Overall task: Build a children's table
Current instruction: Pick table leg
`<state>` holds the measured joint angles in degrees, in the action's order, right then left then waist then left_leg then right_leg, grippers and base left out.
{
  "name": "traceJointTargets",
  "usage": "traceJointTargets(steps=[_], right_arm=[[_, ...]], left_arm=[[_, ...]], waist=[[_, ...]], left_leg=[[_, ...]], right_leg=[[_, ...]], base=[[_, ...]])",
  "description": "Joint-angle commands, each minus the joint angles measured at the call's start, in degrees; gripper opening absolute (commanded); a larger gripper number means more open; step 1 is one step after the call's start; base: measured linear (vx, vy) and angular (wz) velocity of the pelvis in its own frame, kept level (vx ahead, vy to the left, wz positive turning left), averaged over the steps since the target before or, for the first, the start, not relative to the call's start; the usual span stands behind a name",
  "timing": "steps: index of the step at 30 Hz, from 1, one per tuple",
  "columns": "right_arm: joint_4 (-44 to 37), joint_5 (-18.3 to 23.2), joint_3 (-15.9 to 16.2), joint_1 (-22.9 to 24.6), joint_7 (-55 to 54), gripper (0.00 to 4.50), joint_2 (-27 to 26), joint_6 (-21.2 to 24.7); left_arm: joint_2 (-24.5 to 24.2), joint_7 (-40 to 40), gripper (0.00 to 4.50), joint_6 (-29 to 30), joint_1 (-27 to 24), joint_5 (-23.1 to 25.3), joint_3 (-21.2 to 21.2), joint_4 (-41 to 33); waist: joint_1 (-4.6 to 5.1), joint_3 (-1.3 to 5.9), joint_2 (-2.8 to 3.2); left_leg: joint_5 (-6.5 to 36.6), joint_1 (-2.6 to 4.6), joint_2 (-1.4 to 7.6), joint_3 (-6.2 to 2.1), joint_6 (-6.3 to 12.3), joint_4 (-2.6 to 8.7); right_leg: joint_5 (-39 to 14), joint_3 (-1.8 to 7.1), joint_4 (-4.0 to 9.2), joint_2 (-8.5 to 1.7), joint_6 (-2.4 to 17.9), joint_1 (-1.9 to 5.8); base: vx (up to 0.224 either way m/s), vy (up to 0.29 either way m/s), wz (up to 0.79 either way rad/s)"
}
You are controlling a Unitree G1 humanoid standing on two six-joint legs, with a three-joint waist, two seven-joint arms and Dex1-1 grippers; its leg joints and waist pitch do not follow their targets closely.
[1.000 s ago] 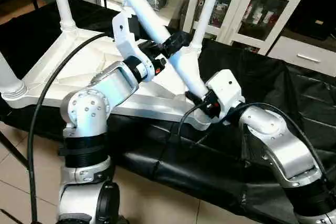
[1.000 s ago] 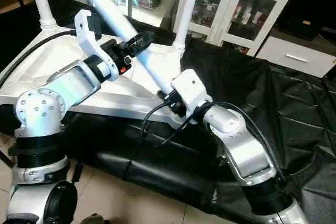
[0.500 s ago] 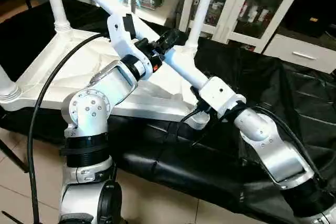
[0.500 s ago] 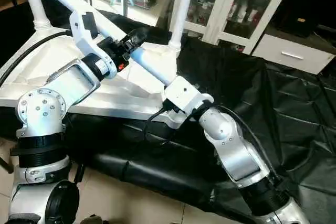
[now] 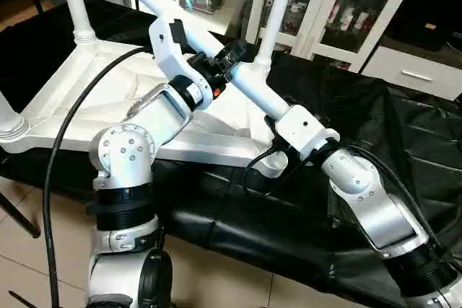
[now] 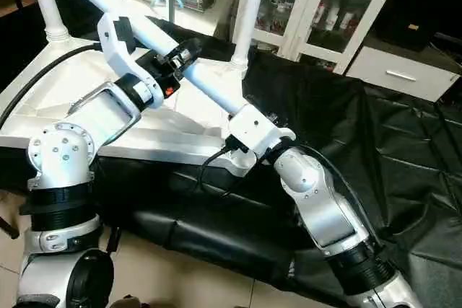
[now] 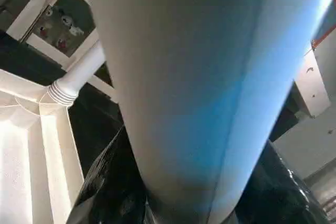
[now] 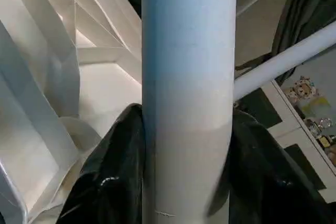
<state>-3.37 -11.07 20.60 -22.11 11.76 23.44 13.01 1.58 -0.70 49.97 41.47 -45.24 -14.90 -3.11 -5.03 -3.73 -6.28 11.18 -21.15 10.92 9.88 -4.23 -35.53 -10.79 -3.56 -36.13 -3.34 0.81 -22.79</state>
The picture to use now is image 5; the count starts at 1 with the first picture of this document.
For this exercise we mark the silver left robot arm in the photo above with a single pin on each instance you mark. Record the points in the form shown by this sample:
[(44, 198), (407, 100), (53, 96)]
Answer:
[(137, 156)]

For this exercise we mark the dark bookshelf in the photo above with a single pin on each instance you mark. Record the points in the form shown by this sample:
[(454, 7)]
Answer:
[(433, 1)]

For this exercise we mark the white glass door cabinet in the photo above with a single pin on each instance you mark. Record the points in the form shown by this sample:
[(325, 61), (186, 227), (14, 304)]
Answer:
[(339, 12)]

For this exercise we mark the white drawer unit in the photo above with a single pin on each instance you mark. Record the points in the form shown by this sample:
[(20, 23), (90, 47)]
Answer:
[(411, 73)]

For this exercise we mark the black tripod stand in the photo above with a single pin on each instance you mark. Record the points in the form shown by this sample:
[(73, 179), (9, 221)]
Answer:
[(18, 214)]

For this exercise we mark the white plastic table top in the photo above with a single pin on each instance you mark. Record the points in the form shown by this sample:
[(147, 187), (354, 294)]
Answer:
[(86, 99)]

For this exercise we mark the black work mat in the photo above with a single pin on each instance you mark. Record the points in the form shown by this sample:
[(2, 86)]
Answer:
[(253, 229)]

